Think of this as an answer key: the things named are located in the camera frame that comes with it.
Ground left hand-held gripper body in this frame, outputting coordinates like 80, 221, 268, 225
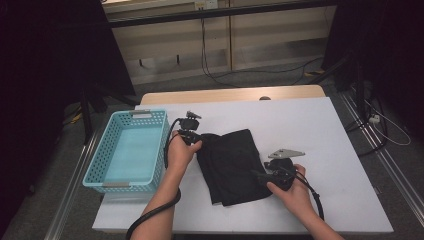
178, 110, 203, 138

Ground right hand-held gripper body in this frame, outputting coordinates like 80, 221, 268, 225
263, 148, 306, 192

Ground black shorts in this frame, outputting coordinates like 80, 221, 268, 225
195, 128, 273, 207

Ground light blue plastic basket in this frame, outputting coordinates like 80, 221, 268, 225
82, 109, 171, 194

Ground person's left hand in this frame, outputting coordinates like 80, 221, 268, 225
166, 131, 204, 173

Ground person's right hand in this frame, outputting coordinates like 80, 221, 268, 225
266, 164, 315, 218

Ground wooden table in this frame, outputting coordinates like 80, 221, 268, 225
139, 84, 327, 106

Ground black stand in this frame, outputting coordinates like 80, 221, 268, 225
308, 53, 368, 118
79, 83, 141, 145

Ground black horizontal bar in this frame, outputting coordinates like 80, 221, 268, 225
107, 0, 338, 29

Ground beige cabinet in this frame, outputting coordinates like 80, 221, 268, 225
101, 0, 338, 86

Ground black curtain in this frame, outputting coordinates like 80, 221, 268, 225
321, 0, 424, 141
0, 0, 136, 231

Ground right hand-held gripper black cable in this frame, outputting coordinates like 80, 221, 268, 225
288, 168, 326, 222

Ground hand-held gripper black cable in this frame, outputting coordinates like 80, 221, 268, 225
288, 168, 326, 222
124, 117, 184, 240

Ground black hanging cable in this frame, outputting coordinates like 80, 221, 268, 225
199, 18, 242, 89

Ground left hand-held gripper black cable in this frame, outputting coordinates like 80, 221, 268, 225
124, 117, 184, 240

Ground black looped floor cable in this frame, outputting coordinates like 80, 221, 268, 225
344, 94, 389, 158

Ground aluminium floor rail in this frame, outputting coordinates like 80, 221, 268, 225
338, 91, 424, 228
43, 131, 102, 240

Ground white cable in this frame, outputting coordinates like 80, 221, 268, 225
364, 99, 413, 147

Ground white wall socket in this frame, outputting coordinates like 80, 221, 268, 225
194, 0, 219, 10

